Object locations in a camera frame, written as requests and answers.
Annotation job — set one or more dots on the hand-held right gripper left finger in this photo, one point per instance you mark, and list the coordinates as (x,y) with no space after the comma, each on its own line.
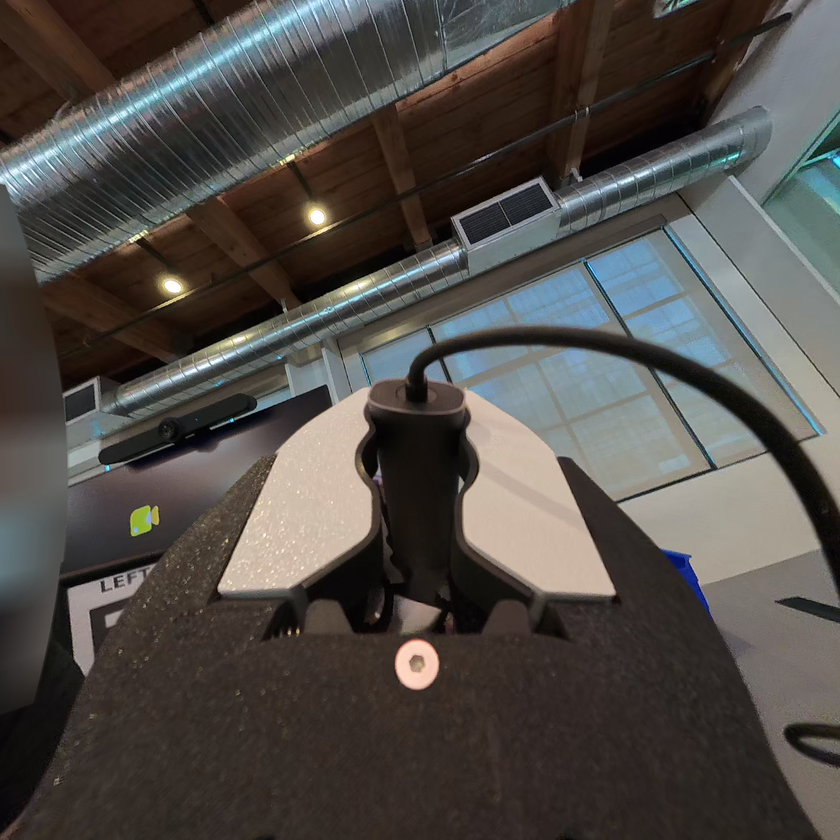
(302,505)

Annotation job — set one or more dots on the slim silver air duct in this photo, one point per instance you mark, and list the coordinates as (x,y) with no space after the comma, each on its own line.
(328,315)

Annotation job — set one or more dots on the blue plastic storage bin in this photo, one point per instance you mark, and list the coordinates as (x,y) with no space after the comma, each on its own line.
(686,584)

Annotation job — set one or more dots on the wide silver air duct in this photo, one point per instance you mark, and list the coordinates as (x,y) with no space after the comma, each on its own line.
(229,98)

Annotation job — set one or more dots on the large grid window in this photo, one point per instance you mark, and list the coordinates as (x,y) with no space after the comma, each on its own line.
(590,394)

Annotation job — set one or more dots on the round ceiling light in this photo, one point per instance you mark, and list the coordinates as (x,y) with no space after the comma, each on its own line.
(172,285)
(317,215)

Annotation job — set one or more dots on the black webcam bar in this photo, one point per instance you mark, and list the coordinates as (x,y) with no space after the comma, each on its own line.
(170,430)

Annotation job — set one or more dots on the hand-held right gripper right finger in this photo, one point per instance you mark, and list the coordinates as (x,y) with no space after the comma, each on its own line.
(531,512)

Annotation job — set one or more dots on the large black wall screen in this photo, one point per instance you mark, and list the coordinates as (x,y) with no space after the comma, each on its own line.
(216,485)

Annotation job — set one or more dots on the white air vent unit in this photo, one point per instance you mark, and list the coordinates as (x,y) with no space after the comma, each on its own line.
(82,401)
(505,223)

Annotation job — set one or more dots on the white lettered tag sign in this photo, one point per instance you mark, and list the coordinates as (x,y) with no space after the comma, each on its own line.
(98,590)

